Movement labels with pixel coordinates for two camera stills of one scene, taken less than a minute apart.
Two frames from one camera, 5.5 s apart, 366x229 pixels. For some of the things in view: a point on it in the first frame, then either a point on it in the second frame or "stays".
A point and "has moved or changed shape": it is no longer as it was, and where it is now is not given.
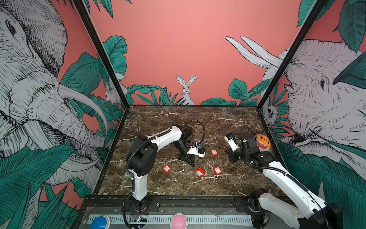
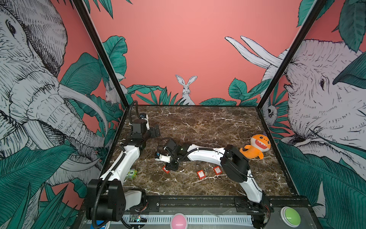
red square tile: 199,171 has moved or changed shape
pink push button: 179,221 stays
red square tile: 167,169 stays
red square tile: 217,170 stays
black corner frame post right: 317,5 stays
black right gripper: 231,154 to 169,167
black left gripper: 188,159 to 152,133
